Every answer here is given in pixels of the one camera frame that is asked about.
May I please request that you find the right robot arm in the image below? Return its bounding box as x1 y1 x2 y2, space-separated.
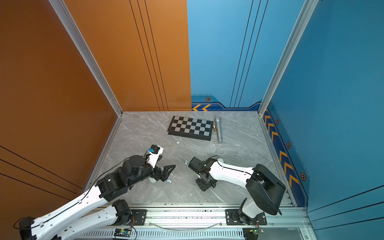
189 156 286 225

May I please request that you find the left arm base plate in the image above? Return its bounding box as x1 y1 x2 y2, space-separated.
112 209 148 227

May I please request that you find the left green circuit board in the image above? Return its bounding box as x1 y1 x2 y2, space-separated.
114 228 132 239

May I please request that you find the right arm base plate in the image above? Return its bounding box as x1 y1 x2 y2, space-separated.
225 209 268 226

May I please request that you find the right green circuit board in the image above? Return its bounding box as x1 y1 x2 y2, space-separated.
250 227 265 235

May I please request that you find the green circuit board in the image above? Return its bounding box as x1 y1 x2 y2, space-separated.
114 228 132 239
250 227 265 235

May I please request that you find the black and silver chessboard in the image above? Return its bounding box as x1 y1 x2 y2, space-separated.
167 116 214 141

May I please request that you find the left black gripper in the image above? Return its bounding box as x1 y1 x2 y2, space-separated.
128 161 176 189

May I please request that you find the silver microphone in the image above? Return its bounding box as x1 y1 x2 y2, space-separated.
215 116 223 144

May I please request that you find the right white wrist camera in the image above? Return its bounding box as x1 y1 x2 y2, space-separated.
188 157 206 175

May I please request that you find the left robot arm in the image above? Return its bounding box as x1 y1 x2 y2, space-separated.
17 155 176 240

